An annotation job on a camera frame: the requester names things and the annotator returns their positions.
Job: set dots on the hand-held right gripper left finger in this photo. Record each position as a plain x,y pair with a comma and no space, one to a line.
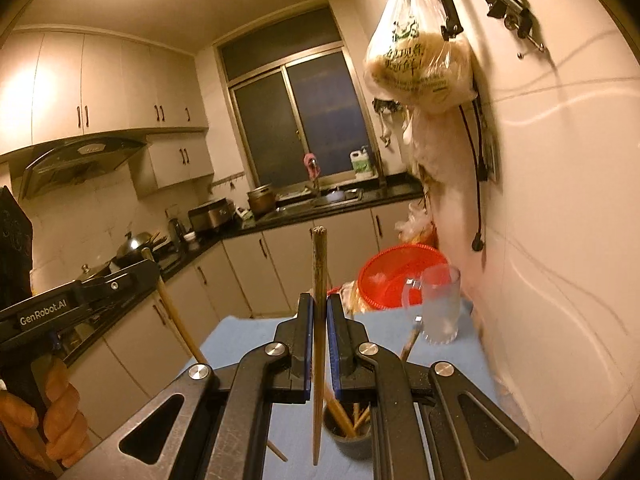
305,350

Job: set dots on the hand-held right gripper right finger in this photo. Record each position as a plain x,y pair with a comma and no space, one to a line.
334,350

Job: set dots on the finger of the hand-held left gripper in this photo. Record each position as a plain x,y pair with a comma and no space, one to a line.
130,277

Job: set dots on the wooden chopstick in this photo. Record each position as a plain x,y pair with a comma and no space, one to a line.
337,412
318,270
410,344
361,417
180,327
278,451

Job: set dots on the black chopstick holder cup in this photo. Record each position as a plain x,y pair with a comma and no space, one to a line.
347,440

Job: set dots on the person's left hand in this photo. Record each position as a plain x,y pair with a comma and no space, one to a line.
65,410

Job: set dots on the black wok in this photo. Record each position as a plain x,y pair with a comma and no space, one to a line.
132,249

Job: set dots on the yellowish plastic bag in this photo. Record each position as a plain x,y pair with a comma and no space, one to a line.
352,300

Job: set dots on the black kettle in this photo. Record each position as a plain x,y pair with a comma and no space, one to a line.
176,234

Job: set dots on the blue tablecloth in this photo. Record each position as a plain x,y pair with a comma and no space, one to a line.
240,340

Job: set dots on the small white cup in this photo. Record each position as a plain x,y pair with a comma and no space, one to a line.
190,238

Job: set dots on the red plastic basket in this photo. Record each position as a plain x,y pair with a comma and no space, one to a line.
395,280

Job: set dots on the silver rice cooker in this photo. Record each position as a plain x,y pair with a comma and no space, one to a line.
211,215

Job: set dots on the white lower cabinets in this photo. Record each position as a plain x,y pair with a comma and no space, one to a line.
240,270

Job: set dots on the white cabinets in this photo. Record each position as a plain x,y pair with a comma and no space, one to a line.
240,270
100,85

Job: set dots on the clear glass mug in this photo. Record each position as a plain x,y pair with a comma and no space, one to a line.
442,310

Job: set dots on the range hood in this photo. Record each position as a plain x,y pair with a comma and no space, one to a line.
80,160

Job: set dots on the black kitchen countertop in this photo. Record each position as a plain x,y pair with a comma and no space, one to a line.
300,212

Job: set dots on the crumpled white plastic bag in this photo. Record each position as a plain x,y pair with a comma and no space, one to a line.
415,222

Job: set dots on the kitchen sink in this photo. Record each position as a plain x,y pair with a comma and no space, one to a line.
325,199

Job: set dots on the brown cooking pot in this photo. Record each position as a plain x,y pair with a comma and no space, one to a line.
262,201

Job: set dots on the kitchen faucet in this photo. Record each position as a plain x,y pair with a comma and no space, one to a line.
317,185

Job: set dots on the white detergent bottle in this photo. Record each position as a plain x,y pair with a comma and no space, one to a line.
362,164

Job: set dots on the pink cloth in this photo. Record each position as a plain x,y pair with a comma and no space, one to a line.
310,161

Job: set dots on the white upper cabinets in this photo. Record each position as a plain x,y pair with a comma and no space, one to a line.
100,85

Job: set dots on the hanging white plastic bags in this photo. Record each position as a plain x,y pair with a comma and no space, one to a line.
440,150

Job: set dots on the kitchen window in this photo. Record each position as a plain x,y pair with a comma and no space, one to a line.
300,95

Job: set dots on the hanging bag of noodles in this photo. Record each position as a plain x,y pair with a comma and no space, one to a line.
420,70

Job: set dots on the small white wall cabinet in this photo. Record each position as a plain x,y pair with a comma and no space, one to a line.
175,162

